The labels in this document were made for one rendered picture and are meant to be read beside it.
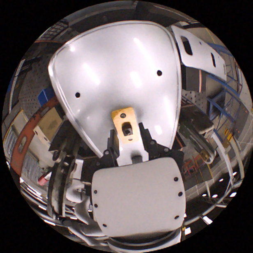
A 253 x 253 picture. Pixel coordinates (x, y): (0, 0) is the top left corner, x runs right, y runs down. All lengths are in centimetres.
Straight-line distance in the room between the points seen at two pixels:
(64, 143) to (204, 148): 30
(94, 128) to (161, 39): 20
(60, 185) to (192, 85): 35
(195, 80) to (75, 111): 26
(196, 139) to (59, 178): 30
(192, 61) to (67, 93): 23
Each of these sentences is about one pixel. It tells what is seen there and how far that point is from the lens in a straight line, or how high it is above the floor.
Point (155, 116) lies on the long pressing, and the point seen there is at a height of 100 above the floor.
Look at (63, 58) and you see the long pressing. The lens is 16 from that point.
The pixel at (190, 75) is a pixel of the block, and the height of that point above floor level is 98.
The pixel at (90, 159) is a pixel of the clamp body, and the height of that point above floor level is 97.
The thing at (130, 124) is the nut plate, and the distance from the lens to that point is 15.
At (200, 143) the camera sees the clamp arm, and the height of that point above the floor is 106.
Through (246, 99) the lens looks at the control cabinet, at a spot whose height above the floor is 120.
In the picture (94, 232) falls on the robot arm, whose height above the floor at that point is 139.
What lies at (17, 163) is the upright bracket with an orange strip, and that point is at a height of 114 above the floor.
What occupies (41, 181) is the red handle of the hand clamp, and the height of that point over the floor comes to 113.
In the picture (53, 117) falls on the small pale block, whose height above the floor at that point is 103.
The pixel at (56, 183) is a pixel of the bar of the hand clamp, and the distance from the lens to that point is 18.
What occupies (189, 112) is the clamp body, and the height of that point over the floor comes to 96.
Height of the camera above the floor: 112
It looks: 50 degrees down
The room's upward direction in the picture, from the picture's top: 171 degrees clockwise
